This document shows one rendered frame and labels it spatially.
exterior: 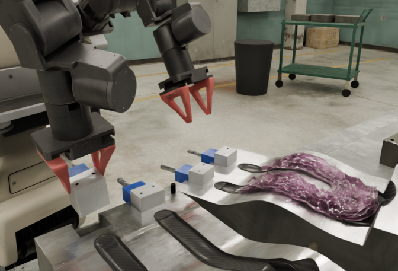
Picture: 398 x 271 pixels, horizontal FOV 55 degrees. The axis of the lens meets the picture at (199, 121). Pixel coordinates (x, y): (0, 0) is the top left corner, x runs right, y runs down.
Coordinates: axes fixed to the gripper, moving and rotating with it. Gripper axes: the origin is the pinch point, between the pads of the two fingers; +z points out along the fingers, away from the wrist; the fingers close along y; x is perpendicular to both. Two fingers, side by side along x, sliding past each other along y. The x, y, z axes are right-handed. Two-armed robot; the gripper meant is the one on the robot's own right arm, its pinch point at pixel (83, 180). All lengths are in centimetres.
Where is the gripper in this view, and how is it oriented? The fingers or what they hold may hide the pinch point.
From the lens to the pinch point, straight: 62.4
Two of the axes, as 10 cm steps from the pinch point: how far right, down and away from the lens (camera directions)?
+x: -6.3, -3.8, 6.7
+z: 0.1, 8.6, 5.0
